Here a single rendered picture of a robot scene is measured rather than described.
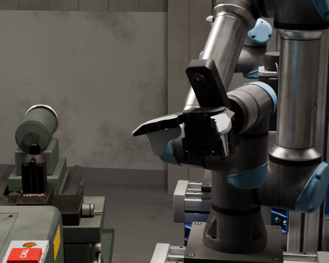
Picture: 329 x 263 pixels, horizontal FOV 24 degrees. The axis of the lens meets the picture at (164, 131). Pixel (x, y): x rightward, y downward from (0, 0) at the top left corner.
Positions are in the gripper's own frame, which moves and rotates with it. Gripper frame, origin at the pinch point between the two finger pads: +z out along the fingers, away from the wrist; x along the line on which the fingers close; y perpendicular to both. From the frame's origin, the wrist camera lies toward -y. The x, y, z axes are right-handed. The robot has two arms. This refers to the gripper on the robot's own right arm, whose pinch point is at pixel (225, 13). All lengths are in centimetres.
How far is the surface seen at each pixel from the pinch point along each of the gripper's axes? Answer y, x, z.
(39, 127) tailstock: 36, -71, 31
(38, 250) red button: 21, -82, -121
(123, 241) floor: 156, -28, 171
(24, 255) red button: 20, -85, -123
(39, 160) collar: 35, -75, -17
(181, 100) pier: 94, 38, 244
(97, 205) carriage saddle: 58, -58, -9
